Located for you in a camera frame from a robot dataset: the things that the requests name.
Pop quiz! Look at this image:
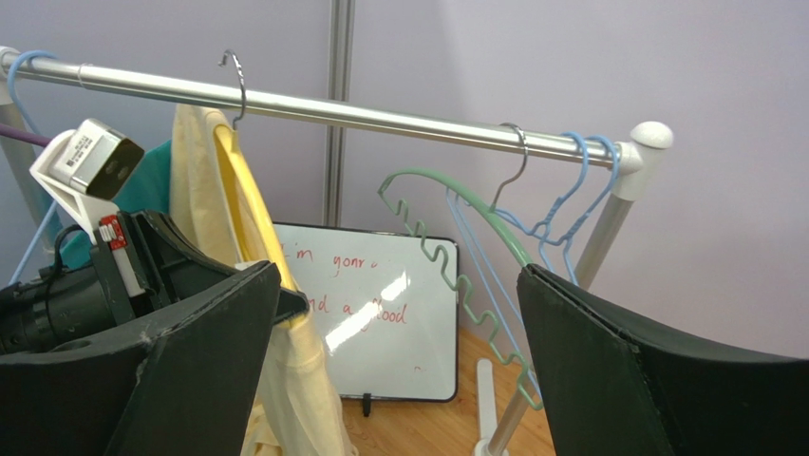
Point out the blue hanger holding teal shirt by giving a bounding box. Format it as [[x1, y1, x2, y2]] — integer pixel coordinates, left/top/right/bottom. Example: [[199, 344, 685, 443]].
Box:
[[1, 50, 62, 283]]

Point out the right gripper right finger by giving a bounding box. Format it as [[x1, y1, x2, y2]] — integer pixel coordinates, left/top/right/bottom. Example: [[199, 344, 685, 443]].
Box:
[[517, 264, 808, 455]]

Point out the teal t shirt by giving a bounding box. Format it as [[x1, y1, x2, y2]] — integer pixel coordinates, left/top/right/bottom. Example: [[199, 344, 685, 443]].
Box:
[[60, 140, 172, 269]]

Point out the pale yellow t shirt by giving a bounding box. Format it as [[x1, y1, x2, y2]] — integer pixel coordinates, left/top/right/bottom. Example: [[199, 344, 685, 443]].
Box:
[[170, 104, 358, 455]]

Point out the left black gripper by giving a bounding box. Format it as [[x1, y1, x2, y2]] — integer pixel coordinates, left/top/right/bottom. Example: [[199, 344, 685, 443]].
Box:
[[1, 210, 236, 354]]

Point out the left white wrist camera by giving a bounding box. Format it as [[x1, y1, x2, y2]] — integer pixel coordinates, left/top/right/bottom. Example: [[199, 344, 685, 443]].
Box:
[[29, 119, 145, 244]]

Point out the green plastic hanger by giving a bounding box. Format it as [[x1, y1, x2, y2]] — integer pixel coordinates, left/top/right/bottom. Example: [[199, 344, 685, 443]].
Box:
[[377, 123, 545, 411]]

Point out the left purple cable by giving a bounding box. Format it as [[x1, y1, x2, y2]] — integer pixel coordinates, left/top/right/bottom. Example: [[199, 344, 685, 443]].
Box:
[[0, 123, 52, 148]]

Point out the metal clothes rack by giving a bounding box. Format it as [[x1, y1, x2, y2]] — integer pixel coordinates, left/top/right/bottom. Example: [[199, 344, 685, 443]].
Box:
[[0, 45, 675, 456]]

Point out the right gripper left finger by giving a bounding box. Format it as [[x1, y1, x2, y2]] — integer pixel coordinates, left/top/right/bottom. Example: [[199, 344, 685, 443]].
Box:
[[1, 261, 281, 455]]

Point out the whiteboard with red writing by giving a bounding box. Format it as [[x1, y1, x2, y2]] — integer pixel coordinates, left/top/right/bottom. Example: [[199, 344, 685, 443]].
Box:
[[274, 223, 460, 403]]

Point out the yellow plastic hanger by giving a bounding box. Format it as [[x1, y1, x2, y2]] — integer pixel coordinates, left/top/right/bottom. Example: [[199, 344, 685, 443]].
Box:
[[213, 48, 300, 292]]

